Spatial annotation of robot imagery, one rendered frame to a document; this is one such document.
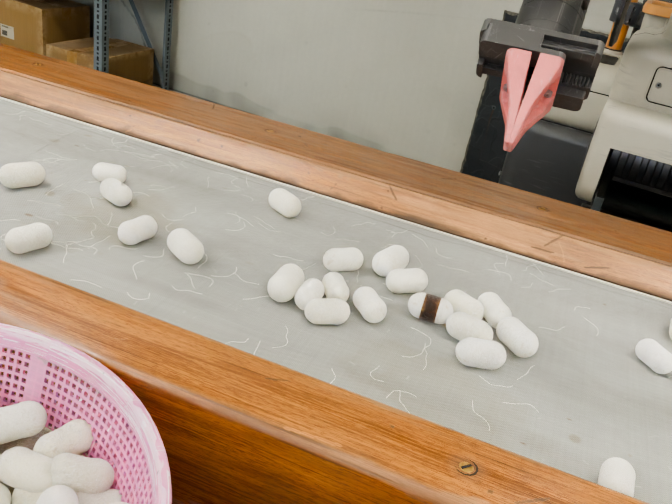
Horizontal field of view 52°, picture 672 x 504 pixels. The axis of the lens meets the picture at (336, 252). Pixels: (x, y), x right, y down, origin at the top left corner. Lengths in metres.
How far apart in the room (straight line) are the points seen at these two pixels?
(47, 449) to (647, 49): 0.94
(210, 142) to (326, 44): 2.08
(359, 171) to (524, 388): 0.31
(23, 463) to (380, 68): 2.46
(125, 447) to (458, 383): 0.21
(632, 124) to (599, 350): 0.58
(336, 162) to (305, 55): 2.15
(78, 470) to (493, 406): 0.25
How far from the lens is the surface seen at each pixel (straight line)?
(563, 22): 0.65
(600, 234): 0.70
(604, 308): 0.62
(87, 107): 0.83
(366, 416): 0.38
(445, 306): 0.51
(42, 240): 0.55
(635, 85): 1.12
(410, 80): 2.70
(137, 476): 0.36
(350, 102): 2.80
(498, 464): 0.38
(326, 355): 0.46
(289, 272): 0.50
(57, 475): 0.37
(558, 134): 1.41
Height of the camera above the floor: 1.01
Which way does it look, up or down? 27 degrees down
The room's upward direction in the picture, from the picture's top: 11 degrees clockwise
